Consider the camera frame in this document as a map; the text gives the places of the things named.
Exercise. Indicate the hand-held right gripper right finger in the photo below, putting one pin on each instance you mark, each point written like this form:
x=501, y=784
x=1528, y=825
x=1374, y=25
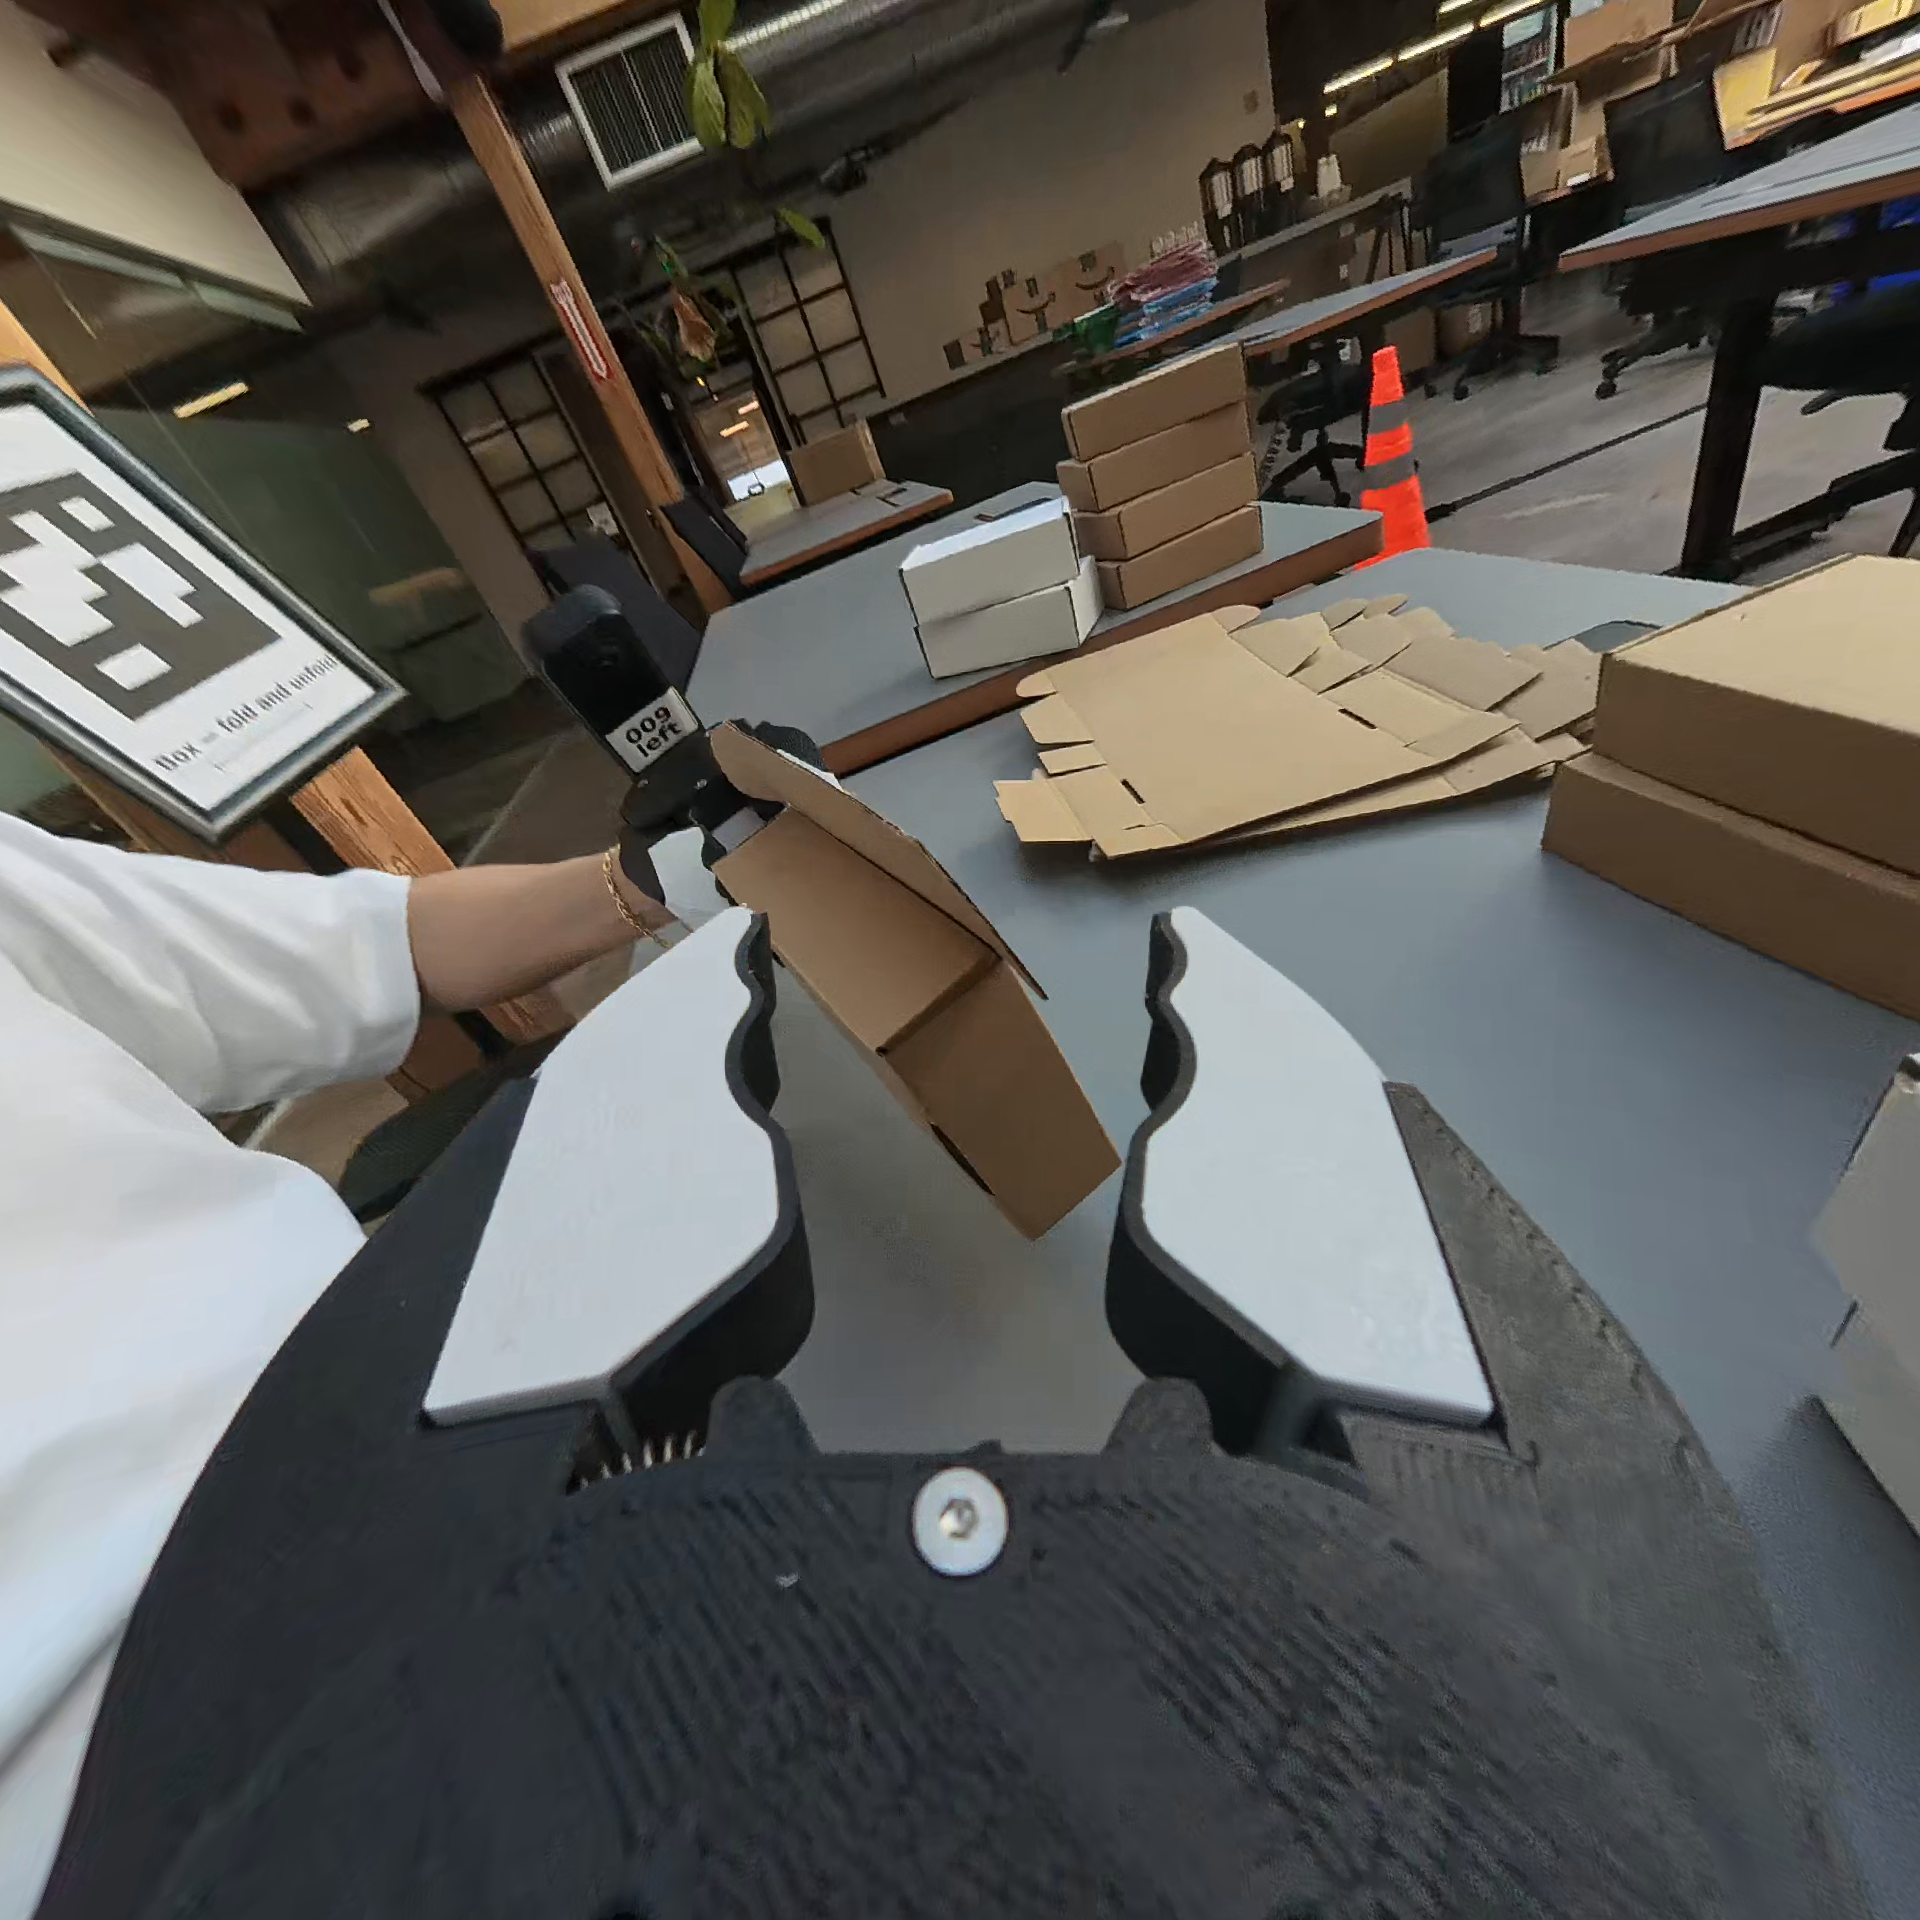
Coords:
x=1305, y=1215

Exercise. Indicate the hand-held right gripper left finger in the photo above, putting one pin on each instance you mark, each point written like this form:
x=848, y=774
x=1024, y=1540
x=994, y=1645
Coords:
x=615, y=1201

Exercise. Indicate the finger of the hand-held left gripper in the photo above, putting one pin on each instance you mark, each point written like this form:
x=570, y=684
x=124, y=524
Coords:
x=739, y=831

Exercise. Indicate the brown cardboard box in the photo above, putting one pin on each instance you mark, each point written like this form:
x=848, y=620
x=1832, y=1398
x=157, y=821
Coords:
x=1162, y=465
x=961, y=1080
x=1694, y=870
x=1171, y=519
x=1184, y=566
x=834, y=462
x=1155, y=405
x=1770, y=704

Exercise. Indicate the person's left forearm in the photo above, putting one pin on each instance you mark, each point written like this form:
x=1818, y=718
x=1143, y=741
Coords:
x=511, y=930

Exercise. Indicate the single white cardboard box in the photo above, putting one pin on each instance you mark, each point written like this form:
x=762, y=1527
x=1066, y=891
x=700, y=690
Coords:
x=1004, y=633
x=991, y=570

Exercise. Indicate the closed brown cardboard box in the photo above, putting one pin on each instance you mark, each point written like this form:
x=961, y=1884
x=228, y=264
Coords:
x=834, y=462
x=1171, y=519
x=1770, y=704
x=1162, y=465
x=1694, y=870
x=1155, y=405
x=1184, y=566

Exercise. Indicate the grey table with wooden edge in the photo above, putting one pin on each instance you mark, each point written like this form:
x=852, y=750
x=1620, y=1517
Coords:
x=811, y=661

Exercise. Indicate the person in white sleeve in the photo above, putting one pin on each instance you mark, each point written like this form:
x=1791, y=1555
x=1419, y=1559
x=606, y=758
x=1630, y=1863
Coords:
x=150, y=1274

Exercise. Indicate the pile of flat cardboard sheets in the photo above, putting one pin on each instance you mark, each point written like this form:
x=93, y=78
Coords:
x=1201, y=720

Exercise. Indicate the stack of white boxes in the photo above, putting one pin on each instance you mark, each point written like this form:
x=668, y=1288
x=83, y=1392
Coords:
x=1882, y=1244

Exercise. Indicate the framed black-and-white tag sign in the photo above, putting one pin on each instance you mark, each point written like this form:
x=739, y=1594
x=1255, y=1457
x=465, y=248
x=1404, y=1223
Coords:
x=90, y=600

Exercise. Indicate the white ventilation grille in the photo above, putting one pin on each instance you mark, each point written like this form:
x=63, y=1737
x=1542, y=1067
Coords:
x=631, y=99

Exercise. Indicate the orange traffic cone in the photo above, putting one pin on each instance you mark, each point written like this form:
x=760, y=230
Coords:
x=1393, y=480

